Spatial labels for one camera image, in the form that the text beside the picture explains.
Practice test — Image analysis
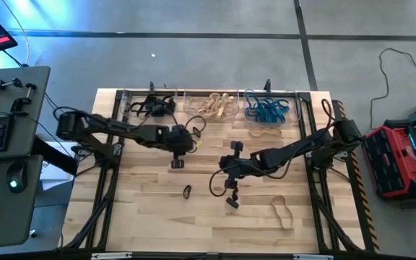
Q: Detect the white paper sheet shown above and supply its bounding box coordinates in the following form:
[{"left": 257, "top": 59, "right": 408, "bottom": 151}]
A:
[{"left": 38, "top": 139, "right": 77, "bottom": 182}]

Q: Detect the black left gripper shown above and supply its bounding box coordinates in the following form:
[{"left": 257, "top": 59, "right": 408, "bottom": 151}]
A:
[{"left": 160, "top": 124, "right": 196, "bottom": 170}]

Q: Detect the clear plastic basket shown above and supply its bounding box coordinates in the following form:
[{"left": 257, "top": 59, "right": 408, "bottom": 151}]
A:
[
  {"left": 243, "top": 88, "right": 301, "bottom": 128},
  {"left": 120, "top": 86, "right": 178, "bottom": 122},
  {"left": 183, "top": 87, "right": 241, "bottom": 122}
]

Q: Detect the grey desk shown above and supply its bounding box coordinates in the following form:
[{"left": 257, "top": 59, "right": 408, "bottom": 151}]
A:
[{"left": 0, "top": 66, "right": 53, "bottom": 250}]

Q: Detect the thin black floor cable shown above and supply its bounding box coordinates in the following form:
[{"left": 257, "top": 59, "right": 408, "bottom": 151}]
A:
[{"left": 369, "top": 47, "right": 416, "bottom": 127}]

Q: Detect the white floor cable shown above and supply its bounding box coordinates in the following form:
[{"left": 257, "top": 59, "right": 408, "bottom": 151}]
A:
[{"left": 1, "top": 0, "right": 31, "bottom": 66}]

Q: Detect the silver table bracket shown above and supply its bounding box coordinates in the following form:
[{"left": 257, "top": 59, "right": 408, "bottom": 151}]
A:
[
  {"left": 292, "top": 253, "right": 334, "bottom": 260},
  {"left": 91, "top": 251, "right": 133, "bottom": 260}
]

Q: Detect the black computer mouse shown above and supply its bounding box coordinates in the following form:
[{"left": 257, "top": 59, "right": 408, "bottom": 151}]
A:
[{"left": 6, "top": 161, "right": 29, "bottom": 194}]

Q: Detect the yellow black hazard tape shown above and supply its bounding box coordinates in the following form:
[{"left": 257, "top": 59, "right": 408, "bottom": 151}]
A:
[{"left": 336, "top": 99, "right": 381, "bottom": 254}]

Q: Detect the beige rubber band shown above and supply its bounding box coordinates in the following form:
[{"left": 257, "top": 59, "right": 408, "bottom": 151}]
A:
[
  {"left": 248, "top": 128, "right": 283, "bottom": 139},
  {"left": 214, "top": 93, "right": 235, "bottom": 109},
  {"left": 187, "top": 97, "right": 212, "bottom": 116},
  {"left": 269, "top": 194, "right": 295, "bottom": 231},
  {"left": 207, "top": 92, "right": 231, "bottom": 117}
]

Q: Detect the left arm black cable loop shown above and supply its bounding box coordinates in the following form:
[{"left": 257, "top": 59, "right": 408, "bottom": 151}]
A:
[{"left": 183, "top": 114, "right": 207, "bottom": 142}]

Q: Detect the blue rubber band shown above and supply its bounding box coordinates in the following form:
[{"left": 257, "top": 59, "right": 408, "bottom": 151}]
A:
[
  {"left": 246, "top": 94, "right": 267, "bottom": 122},
  {"left": 254, "top": 95, "right": 288, "bottom": 110},
  {"left": 265, "top": 99, "right": 290, "bottom": 124}
]

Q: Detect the red black power station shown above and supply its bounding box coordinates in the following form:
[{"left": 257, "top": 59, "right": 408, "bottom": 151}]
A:
[{"left": 362, "top": 120, "right": 416, "bottom": 202}]

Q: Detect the black desk clamp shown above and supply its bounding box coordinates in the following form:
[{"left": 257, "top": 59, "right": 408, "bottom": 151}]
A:
[{"left": 0, "top": 76, "right": 38, "bottom": 113}]

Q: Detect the coiled black cable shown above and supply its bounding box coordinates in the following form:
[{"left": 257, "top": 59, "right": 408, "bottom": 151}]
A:
[{"left": 321, "top": 97, "right": 339, "bottom": 126}]

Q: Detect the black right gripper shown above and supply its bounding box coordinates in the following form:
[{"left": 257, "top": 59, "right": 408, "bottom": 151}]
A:
[{"left": 219, "top": 141, "right": 263, "bottom": 191}]

